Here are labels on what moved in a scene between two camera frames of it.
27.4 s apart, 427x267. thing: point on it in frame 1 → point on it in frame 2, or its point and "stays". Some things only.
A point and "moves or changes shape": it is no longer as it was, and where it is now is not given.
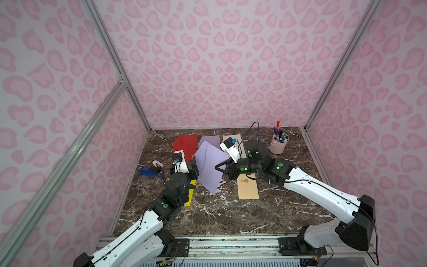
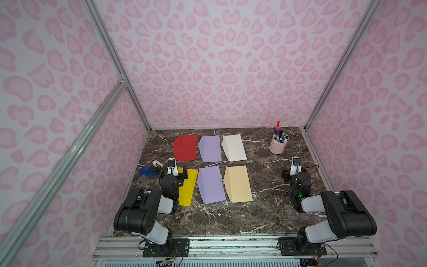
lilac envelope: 207,157 → 210,186
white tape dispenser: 156,162 stays
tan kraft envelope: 247,187 moves or changes shape
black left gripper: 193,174 → 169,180
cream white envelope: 239,142 stays
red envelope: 187,143 stays
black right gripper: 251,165 → 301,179
